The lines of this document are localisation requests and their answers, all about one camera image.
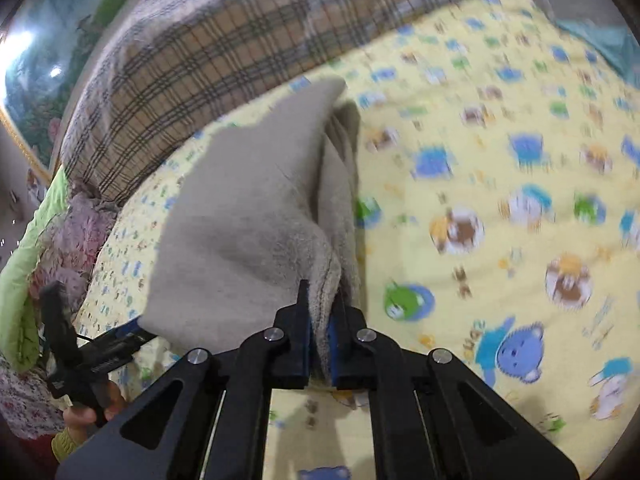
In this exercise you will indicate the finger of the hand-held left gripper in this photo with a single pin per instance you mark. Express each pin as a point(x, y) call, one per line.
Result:
point(130, 334)

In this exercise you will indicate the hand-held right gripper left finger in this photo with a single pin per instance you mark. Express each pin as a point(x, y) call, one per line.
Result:
point(300, 345)

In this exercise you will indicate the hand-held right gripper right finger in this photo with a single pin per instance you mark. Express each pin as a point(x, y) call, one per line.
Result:
point(334, 345)

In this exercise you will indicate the beige knit sweater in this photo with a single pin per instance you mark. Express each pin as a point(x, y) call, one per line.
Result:
point(240, 230)

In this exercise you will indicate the person's left hand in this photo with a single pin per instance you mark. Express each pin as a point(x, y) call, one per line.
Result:
point(80, 420)

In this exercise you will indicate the green blanket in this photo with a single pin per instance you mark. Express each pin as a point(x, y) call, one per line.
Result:
point(25, 285)

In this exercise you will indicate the pink floral cloth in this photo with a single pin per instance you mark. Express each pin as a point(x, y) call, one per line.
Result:
point(75, 240)

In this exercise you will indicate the yellow cartoon print bedsheet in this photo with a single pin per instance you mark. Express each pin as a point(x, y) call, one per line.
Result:
point(475, 135)

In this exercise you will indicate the gold framed landscape painting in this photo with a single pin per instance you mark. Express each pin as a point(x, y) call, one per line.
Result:
point(55, 60)

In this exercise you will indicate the plaid pillow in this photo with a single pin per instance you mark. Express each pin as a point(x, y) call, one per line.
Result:
point(210, 45)

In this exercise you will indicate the light blue cloth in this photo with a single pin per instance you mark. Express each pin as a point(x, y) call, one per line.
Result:
point(607, 45)

